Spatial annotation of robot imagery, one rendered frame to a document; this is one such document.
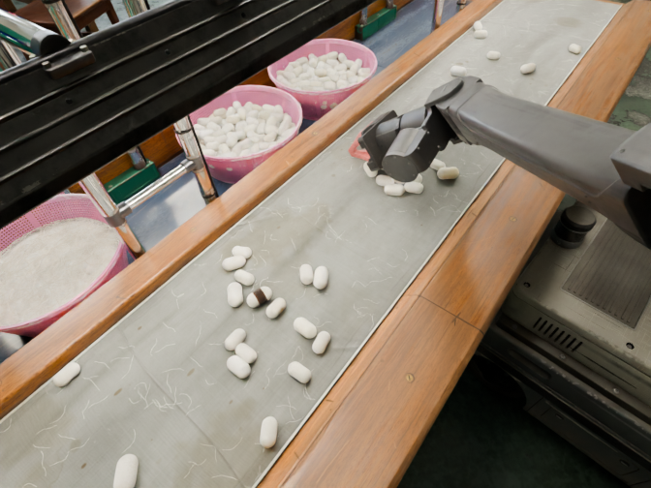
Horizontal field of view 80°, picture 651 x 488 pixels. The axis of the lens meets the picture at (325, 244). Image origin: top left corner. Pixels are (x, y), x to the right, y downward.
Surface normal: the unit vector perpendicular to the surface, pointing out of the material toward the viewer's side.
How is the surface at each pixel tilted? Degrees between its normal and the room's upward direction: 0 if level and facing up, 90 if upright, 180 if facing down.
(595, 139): 40
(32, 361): 0
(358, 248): 0
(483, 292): 0
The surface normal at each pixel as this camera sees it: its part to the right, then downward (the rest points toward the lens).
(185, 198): -0.05, -0.63
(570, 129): -0.63, -0.65
